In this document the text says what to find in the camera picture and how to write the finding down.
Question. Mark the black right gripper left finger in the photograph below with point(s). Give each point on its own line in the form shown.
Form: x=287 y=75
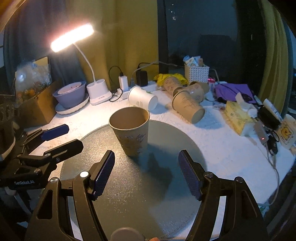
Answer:
x=51 y=218

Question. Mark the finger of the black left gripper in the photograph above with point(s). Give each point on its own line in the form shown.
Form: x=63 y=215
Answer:
x=38 y=137
x=55 y=155

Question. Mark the brown paper cup with stickers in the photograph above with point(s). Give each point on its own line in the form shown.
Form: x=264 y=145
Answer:
x=131 y=127

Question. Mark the white paper cup green print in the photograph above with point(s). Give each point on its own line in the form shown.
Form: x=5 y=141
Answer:
x=142 y=99

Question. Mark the brown paper cup lying front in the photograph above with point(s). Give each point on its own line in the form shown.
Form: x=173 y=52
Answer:
x=188 y=107

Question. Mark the brown paper cup lying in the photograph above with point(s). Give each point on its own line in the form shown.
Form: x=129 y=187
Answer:
x=172 y=85
x=188 y=107
x=197 y=90

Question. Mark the brown paper cup lying rear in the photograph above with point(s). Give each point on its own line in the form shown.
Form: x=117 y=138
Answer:
x=172 y=85

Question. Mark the brown paper cup lying middle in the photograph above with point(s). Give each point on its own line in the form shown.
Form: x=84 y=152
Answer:
x=197 y=90

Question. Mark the brown cardboard box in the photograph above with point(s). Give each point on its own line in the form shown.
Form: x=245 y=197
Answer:
x=40 y=109

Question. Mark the white plate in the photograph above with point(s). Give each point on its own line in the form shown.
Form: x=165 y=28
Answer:
x=64 y=111

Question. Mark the purple bowl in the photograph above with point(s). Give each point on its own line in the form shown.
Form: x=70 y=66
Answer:
x=70 y=95

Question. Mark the clear plastic bag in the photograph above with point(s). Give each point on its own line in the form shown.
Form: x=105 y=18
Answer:
x=30 y=80

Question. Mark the white small dock charger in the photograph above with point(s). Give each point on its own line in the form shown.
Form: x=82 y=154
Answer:
x=119 y=95

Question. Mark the white usb charger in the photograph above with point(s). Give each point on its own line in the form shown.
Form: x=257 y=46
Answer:
x=123 y=83

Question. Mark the white card with bear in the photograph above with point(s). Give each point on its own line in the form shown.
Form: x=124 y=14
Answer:
x=286 y=131

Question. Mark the grey round mat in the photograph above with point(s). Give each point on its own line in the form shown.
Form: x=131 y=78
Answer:
x=149 y=192

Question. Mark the yellow tissue pack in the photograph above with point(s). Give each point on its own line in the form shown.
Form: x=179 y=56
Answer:
x=238 y=120

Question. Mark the black power adapter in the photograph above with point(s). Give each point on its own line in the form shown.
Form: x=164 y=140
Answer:
x=141 y=78

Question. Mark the white power strip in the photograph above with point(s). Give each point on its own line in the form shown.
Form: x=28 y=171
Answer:
x=152 y=86

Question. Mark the yellow curtain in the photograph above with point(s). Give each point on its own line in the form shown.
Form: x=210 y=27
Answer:
x=125 y=34

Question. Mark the purple cloth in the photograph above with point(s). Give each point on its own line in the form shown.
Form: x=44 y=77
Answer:
x=228 y=91

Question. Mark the white lattice basket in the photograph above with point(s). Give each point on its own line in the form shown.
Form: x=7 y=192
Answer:
x=196 y=73

